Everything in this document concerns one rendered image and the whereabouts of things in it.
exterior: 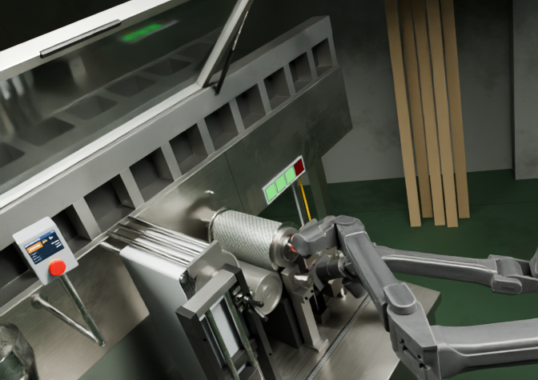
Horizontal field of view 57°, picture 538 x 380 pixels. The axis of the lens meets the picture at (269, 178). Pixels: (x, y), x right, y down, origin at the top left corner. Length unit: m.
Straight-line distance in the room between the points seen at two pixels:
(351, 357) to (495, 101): 2.54
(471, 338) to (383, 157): 3.17
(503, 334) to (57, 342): 1.06
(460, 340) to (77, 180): 0.96
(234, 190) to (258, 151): 0.17
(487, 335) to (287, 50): 1.31
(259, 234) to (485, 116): 2.62
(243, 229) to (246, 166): 0.33
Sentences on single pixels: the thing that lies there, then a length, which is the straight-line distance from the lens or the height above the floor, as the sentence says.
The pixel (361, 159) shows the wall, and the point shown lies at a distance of 3.94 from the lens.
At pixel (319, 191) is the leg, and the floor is 0.85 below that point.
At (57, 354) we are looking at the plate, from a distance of 1.46.
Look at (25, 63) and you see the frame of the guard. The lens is 0.87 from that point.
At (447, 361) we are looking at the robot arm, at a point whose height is 1.47.
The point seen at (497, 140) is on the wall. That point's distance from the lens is 3.88.
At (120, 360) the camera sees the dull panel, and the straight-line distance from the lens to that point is 1.59.
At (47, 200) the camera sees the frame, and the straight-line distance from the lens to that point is 1.32.
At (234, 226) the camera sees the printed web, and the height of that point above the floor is 1.31.
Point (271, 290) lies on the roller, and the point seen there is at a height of 1.18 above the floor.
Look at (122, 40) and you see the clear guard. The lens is 1.03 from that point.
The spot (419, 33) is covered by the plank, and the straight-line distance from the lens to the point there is 3.15.
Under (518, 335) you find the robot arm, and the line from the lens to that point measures 0.83.
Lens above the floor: 2.11
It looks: 29 degrees down
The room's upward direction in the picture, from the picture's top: 17 degrees counter-clockwise
